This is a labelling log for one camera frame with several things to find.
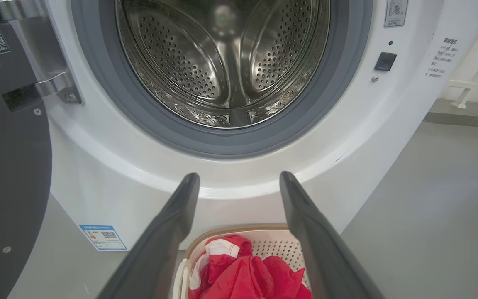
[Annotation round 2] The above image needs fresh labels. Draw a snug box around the cream laundry basket brown rim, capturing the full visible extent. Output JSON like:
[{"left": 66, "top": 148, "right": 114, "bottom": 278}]
[{"left": 172, "top": 224, "right": 312, "bottom": 299}]

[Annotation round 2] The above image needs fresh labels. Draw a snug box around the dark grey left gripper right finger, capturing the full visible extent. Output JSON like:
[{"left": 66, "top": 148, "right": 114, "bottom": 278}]
[{"left": 280, "top": 171, "right": 385, "bottom": 299}]

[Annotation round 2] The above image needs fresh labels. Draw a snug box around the stainless steel washer drum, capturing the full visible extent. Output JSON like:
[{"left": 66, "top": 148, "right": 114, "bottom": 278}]
[{"left": 115, "top": 0, "right": 331, "bottom": 129}]

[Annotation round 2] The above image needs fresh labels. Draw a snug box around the white front-load washing machine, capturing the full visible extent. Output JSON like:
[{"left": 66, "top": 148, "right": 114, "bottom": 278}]
[{"left": 42, "top": 0, "right": 478, "bottom": 252}]

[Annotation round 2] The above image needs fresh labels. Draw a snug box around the chrome door hinge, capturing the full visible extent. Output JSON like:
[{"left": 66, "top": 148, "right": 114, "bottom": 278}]
[{"left": 0, "top": 0, "right": 83, "bottom": 113}]

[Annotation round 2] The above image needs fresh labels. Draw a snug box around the grey square warning sticker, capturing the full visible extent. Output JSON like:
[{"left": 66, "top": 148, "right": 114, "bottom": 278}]
[{"left": 384, "top": 0, "right": 409, "bottom": 28}]

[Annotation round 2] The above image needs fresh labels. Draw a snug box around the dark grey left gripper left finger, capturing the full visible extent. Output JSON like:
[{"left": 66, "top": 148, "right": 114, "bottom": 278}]
[{"left": 98, "top": 173, "right": 200, "bottom": 299}]

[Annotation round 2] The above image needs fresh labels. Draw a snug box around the printed text notice sticker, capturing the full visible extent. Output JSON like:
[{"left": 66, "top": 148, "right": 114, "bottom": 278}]
[{"left": 425, "top": 37, "right": 458, "bottom": 79}]

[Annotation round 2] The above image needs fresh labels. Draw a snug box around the black door latch socket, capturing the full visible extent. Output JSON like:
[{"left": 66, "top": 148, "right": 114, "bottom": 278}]
[{"left": 374, "top": 52, "right": 398, "bottom": 72}]

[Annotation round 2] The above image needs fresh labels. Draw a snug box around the red and white jersey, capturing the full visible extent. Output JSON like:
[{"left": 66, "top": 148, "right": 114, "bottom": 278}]
[{"left": 188, "top": 235, "right": 312, "bottom": 299}]

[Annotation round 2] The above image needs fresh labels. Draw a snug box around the blue energy label sticker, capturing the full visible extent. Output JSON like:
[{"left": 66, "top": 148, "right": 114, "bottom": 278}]
[{"left": 79, "top": 225, "right": 128, "bottom": 252}]

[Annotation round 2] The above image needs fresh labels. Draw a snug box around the white metal railing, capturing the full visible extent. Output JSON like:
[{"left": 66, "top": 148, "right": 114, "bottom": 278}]
[{"left": 444, "top": 0, "right": 478, "bottom": 109}]

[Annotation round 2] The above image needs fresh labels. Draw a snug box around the dark washing machine door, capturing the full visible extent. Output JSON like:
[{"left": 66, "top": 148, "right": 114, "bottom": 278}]
[{"left": 0, "top": 0, "right": 54, "bottom": 299}]

